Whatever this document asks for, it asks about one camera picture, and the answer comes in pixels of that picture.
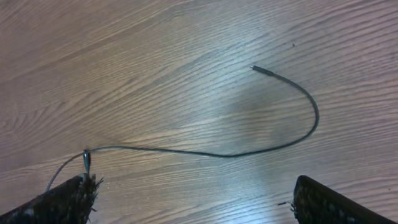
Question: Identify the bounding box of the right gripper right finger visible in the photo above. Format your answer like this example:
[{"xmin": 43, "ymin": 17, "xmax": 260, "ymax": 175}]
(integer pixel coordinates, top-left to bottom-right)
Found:
[{"xmin": 291, "ymin": 175, "xmax": 397, "ymax": 224}]

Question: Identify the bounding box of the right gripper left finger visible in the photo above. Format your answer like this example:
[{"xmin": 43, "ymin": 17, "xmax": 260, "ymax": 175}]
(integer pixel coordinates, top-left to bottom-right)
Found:
[{"xmin": 1, "ymin": 173, "xmax": 103, "ymax": 224}]

